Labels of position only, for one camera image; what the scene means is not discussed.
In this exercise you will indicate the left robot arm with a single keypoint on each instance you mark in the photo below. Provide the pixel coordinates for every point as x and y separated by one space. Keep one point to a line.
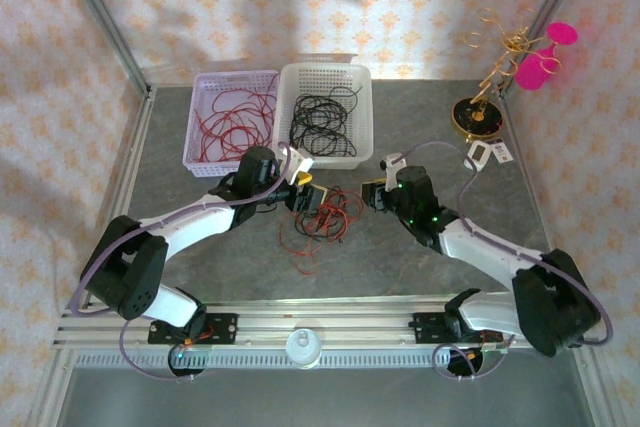
190 222

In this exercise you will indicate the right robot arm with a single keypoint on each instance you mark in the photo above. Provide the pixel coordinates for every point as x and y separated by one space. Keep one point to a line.
490 257

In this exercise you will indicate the white plastic basket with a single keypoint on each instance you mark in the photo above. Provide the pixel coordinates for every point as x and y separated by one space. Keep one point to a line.
330 159

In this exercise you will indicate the lavender plastic basket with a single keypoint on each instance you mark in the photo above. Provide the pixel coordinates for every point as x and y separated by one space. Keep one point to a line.
192 159

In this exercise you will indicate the white digital timer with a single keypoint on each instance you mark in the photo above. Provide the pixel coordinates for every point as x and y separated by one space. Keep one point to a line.
479 154

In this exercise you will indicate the small printed card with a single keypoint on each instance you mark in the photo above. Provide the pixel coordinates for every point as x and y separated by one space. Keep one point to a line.
502 152

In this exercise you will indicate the white round knob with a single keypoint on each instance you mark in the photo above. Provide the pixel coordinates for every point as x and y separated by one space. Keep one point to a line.
303 347

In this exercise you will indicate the pink wine glass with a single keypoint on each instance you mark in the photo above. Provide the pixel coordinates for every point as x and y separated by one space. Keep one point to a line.
531 73

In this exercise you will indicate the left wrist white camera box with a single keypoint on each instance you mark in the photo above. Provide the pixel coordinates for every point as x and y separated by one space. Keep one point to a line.
300 159

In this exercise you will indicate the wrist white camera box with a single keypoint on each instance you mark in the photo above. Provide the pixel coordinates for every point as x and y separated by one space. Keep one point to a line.
300 159
389 163

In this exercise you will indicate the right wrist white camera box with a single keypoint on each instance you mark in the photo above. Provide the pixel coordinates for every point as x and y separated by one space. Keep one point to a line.
389 163

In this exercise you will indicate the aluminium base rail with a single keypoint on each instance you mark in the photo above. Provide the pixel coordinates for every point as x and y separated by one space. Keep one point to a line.
350 319

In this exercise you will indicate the aluminium side rail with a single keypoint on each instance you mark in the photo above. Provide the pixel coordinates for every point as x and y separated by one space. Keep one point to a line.
590 387
127 167

